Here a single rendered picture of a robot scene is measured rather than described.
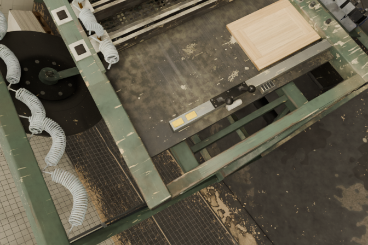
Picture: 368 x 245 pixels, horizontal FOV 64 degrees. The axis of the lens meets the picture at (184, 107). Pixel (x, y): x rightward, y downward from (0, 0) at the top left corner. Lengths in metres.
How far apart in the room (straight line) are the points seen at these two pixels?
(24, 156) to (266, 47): 1.31
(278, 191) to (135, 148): 2.13
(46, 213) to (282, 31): 1.46
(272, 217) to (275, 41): 2.10
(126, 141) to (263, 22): 0.98
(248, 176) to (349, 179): 0.98
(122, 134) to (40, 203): 0.49
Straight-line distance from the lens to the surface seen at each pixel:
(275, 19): 1.77
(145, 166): 1.24
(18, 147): 1.60
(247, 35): 1.66
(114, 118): 1.31
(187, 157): 1.38
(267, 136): 1.39
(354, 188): 2.88
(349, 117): 2.72
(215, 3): 1.71
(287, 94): 1.60
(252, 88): 1.33
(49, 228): 1.48
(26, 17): 6.69
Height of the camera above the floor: 2.58
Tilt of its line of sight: 45 degrees down
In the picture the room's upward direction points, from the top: 103 degrees counter-clockwise
